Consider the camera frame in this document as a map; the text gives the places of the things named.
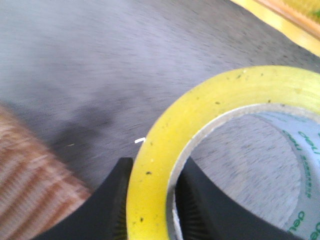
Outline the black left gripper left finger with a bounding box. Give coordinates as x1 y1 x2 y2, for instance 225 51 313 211
34 157 133 240

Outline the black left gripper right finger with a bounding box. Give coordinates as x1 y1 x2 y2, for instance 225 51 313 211
175 158 298 240

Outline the yellow tape roll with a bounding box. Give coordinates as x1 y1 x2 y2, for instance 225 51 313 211
126 65 320 240

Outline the brown wicker basket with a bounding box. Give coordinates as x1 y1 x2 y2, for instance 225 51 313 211
0 106 91 240

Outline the yellow woven basket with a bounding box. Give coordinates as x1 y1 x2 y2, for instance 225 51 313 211
233 0 320 57

